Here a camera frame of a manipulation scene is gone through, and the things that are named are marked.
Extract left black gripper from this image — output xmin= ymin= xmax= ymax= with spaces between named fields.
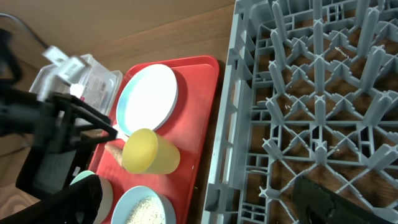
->
xmin=1 ymin=29 xmax=117 ymax=146

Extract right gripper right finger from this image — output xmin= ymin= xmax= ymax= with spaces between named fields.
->
xmin=293 ymin=175 xmax=397 ymax=224

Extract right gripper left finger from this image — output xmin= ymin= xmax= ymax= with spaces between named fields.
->
xmin=1 ymin=175 xmax=103 ymax=224

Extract brown carrot-like food scrap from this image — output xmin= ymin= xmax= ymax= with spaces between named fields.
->
xmin=104 ymin=143 xmax=124 ymax=169

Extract green bowl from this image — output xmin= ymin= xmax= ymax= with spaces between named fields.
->
xmin=70 ymin=170 xmax=113 ymax=224

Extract yellow plastic cup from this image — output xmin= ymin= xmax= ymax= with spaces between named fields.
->
xmin=122 ymin=129 xmax=180 ymax=175

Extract light blue bowl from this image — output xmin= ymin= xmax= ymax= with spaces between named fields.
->
xmin=111 ymin=186 xmax=177 ymax=224

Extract white rice grains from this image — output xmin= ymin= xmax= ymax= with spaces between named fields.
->
xmin=125 ymin=196 xmax=165 ymax=224

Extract black rectangular waste tray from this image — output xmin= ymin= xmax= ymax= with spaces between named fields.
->
xmin=16 ymin=146 xmax=96 ymax=200

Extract grey dishwasher rack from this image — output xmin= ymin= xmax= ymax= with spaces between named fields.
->
xmin=201 ymin=0 xmax=397 ymax=223

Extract clear plastic bin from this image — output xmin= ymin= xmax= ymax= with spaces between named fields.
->
xmin=28 ymin=53 xmax=123 ymax=116

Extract light blue round plate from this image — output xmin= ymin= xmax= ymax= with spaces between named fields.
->
xmin=116 ymin=64 xmax=178 ymax=136

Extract red plastic tray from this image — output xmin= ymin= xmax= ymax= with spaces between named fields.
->
xmin=88 ymin=55 xmax=220 ymax=223

